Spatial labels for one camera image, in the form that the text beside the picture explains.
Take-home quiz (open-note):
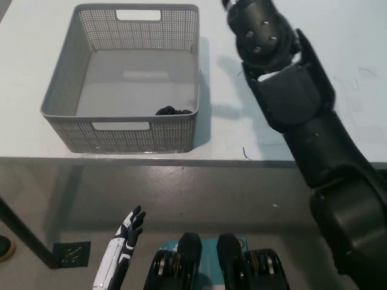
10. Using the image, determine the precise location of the right robot hand black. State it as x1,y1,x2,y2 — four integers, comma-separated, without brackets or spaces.
220,0,301,73

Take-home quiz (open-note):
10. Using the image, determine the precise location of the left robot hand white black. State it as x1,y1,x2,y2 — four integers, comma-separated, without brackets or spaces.
91,205,146,289

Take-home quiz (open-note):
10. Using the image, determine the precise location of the black webcam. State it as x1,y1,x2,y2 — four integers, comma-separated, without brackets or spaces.
155,105,194,117

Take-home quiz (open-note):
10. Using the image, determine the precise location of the black table foot plate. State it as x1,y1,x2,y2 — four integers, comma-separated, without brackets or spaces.
53,240,92,268

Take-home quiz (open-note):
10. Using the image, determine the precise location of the left black robot body block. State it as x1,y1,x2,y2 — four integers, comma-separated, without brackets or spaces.
143,231,203,290

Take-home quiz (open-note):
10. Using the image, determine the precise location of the black robot body block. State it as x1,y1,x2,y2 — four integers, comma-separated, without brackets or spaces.
143,231,203,290
216,233,288,290

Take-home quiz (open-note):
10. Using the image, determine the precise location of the black metal table leg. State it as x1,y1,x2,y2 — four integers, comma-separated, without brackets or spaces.
0,195,60,269

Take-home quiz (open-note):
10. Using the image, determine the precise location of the dark shoe tan sole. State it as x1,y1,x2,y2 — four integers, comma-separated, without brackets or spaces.
0,235,18,263

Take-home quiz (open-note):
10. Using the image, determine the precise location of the grey perforated plastic basket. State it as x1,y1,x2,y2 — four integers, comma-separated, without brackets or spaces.
39,3,201,154

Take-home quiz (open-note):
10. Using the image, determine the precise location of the right black robot body block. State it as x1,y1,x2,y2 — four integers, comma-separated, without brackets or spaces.
216,233,288,290

